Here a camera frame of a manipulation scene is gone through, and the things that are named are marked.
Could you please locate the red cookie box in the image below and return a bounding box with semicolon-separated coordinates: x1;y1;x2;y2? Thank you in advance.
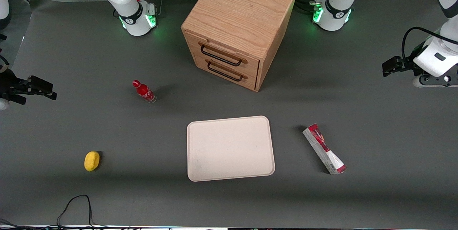
303;123;347;175

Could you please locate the black drawer handle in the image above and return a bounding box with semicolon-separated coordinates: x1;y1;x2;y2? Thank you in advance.
207;62;244;82
200;45;243;67

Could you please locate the wooden drawer cabinet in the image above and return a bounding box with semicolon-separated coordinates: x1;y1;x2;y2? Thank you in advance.
181;0;298;92

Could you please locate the red cola bottle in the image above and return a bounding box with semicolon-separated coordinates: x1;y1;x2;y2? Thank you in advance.
132;80;157;104

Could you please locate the beige plastic tray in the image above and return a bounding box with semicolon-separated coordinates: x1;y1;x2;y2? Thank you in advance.
186;116;276;182

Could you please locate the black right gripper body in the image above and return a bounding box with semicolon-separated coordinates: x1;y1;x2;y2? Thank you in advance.
0;68;26;99

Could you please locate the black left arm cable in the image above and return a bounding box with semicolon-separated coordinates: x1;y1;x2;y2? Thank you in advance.
401;26;448;62

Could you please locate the black looped table cable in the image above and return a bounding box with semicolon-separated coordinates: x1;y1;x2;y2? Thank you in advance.
57;195;94;227

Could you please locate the yellow lemon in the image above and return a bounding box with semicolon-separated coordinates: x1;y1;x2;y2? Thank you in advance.
84;151;101;172

